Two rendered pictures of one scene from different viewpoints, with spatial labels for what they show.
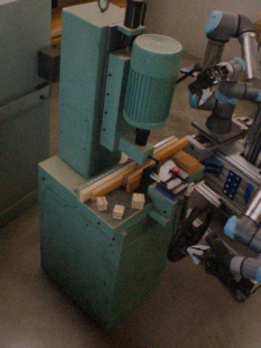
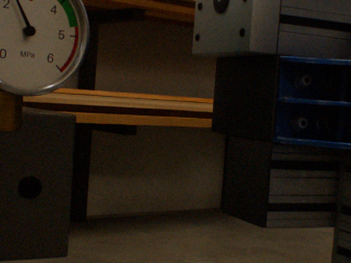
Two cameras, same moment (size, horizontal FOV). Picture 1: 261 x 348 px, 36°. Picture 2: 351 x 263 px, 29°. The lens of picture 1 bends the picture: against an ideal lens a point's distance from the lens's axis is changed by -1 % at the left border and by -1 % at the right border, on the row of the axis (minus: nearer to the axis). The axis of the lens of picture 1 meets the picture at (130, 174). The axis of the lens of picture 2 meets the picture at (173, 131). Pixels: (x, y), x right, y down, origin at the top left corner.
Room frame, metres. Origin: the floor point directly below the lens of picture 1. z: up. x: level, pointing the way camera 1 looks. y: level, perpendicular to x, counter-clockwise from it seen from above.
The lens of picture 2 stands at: (1.16, -0.55, 0.63)
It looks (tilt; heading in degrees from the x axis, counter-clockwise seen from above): 3 degrees down; 21
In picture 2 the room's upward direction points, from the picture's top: 4 degrees clockwise
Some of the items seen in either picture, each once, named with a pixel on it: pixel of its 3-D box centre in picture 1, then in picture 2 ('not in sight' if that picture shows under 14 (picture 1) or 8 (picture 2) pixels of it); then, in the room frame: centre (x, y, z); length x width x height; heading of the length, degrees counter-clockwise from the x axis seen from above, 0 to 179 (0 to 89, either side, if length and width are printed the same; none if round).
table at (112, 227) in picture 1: (152, 192); not in sight; (1.31, -0.11, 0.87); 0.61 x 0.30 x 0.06; 143
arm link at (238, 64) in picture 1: (232, 68); not in sight; (1.64, -0.35, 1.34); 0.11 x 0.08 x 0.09; 143
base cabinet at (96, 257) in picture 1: (105, 238); not in sight; (1.44, 0.08, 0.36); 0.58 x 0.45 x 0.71; 53
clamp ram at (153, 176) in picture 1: (154, 177); not in sight; (1.31, -0.10, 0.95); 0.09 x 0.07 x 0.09; 143
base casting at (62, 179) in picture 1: (112, 183); not in sight; (1.44, 0.08, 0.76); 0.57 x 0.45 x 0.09; 53
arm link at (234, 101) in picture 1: (224, 101); not in sight; (2.00, -0.44, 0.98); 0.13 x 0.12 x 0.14; 95
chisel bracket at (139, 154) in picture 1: (136, 149); not in sight; (1.38, -0.01, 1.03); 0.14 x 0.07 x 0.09; 53
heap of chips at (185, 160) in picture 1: (186, 159); not in sight; (1.51, -0.24, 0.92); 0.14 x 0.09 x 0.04; 53
